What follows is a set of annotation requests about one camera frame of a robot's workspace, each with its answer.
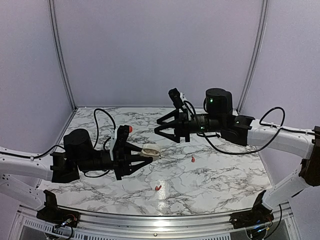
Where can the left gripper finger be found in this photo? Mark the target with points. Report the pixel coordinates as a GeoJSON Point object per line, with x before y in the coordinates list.
{"type": "Point", "coordinates": [132, 150]}
{"type": "Point", "coordinates": [138, 162]}

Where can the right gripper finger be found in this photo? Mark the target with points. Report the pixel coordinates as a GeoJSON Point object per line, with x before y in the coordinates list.
{"type": "Point", "coordinates": [166, 132]}
{"type": "Point", "coordinates": [174, 114]}

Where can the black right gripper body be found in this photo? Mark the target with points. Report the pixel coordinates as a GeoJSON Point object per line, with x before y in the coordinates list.
{"type": "Point", "coordinates": [184, 126]}

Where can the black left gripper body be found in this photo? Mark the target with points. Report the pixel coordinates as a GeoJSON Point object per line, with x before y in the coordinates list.
{"type": "Point", "coordinates": [87, 165]}

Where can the white earbud charging case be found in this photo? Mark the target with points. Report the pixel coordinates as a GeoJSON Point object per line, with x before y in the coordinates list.
{"type": "Point", "coordinates": [151, 150]}

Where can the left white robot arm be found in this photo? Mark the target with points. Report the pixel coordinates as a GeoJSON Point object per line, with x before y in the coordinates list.
{"type": "Point", "coordinates": [30, 165]}

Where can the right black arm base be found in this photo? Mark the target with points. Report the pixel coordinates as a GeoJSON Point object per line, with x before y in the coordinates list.
{"type": "Point", "coordinates": [257, 215]}

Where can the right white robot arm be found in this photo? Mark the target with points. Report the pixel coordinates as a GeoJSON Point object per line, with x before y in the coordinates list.
{"type": "Point", "coordinates": [304, 143]}

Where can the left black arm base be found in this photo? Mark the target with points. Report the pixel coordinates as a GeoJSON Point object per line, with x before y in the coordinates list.
{"type": "Point", "coordinates": [53, 214]}

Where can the red ear hook front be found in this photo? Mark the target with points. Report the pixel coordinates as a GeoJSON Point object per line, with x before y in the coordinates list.
{"type": "Point", "coordinates": [157, 188]}

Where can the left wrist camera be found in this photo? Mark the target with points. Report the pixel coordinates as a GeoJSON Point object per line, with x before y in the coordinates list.
{"type": "Point", "coordinates": [119, 139]}

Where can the front aluminium rail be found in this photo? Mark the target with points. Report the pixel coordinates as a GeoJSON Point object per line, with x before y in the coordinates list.
{"type": "Point", "coordinates": [107, 226]}

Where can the left aluminium frame post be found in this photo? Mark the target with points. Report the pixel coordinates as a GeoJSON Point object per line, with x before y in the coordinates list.
{"type": "Point", "coordinates": [59, 54]}

